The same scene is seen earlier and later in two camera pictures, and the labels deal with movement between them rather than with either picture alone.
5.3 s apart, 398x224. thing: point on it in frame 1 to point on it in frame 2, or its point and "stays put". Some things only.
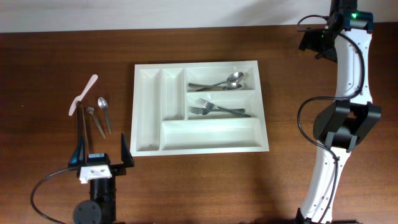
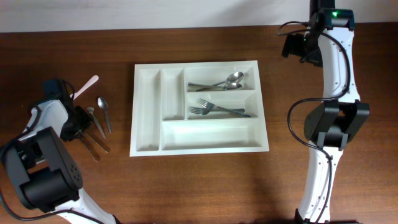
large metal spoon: x=232 y=77 stays put
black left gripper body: x=78 y=170 to x=81 y=120
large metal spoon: x=232 y=86 stays put
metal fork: x=212 y=106 stays put
